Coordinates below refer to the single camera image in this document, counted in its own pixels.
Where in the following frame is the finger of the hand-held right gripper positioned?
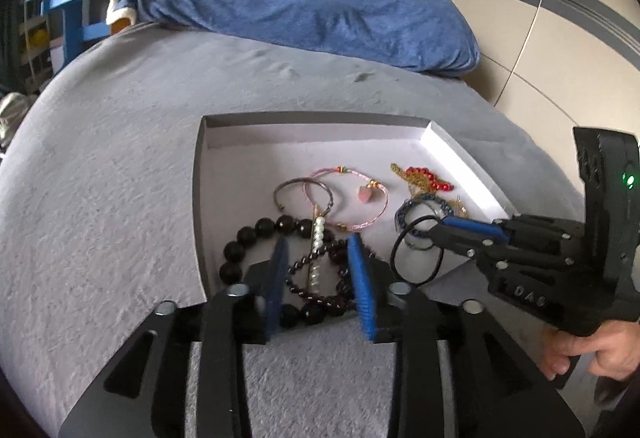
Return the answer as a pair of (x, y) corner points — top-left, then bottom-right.
(441, 213), (587, 250)
(430, 223), (507, 270)

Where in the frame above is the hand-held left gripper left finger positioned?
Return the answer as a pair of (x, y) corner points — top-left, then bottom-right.
(57, 237), (292, 438)

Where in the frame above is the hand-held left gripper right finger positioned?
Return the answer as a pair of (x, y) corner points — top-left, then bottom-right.
(346, 232), (584, 438)

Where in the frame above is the small dark bead bracelet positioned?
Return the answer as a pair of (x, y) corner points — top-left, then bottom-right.
(286, 239), (364, 315)

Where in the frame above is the black hair tie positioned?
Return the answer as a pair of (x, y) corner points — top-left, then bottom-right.
(389, 215), (445, 287)

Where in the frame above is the large black bead bracelet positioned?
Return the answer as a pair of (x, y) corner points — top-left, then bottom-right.
(219, 214), (328, 326)

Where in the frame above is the gold chain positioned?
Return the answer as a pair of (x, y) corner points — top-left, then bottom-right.
(390, 162), (426, 195)

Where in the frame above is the white shallow cardboard box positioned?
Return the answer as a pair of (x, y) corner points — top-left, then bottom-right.
(192, 114), (517, 308)

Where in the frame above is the person's right hand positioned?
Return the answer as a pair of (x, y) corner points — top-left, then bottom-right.
(542, 317), (640, 381)

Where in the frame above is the silver bangle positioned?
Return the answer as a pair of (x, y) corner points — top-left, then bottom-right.
(273, 176), (335, 220)

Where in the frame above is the grey bed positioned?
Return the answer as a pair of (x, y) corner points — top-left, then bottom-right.
(0, 20), (593, 438)

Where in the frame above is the grey striped cloth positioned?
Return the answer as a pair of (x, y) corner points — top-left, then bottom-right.
(0, 92), (33, 151)

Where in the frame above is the white orange cloth item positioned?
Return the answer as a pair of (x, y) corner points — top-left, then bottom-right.
(106, 0), (139, 37)

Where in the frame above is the white shelf unit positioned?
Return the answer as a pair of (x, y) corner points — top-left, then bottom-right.
(21, 0), (54, 81)

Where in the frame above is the white pearl bracelet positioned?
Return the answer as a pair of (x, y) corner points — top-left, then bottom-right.
(306, 215), (327, 292)

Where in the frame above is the red bead bracelet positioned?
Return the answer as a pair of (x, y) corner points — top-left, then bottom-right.
(403, 166), (457, 194)

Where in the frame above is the blue bead bracelet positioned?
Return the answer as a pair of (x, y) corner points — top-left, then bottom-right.
(394, 191), (464, 250)

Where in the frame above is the pink cord bracelet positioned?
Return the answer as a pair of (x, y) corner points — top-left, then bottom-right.
(303, 166), (390, 232)

